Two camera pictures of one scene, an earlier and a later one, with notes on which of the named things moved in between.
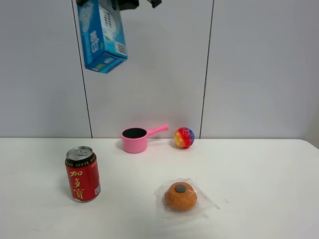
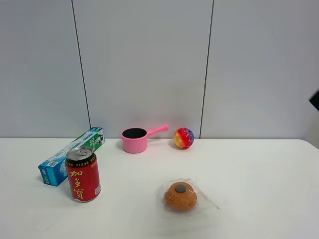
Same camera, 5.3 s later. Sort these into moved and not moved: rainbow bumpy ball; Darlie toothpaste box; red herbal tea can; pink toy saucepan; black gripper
Moved: black gripper; Darlie toothpaste box
Not moved: red herbal tea can; pink toy saucepan; rainbow bumpy ball
